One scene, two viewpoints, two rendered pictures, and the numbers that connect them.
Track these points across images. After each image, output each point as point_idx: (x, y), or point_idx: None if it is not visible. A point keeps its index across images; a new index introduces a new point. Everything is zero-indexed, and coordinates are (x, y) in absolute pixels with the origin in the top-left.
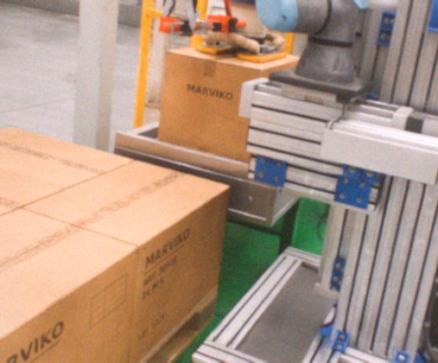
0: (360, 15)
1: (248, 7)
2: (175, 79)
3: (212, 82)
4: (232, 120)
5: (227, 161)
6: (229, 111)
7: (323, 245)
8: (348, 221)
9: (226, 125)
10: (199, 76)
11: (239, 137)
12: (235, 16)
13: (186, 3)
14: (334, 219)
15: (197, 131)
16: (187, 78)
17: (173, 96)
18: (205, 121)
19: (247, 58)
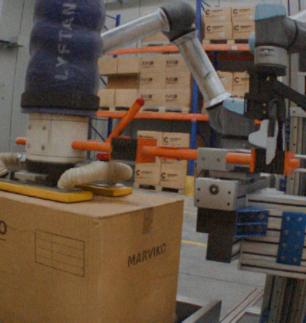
0: (250, 121)
1: (86, 120)
2: (115, 258)
3: (150, 239)
4: (165, 277)
5: (196, 321)
6: (163, 268)
7: (298, 316)
8: None
9: (161, 287)
10: (138, 238)
11: (170, 293)
12: (75, 137)
13: (282, 128)
14: None
15: (138, 316)
16: (127, 247)
17: (114, 286)
18: (145, 296)
19: (122, 192)
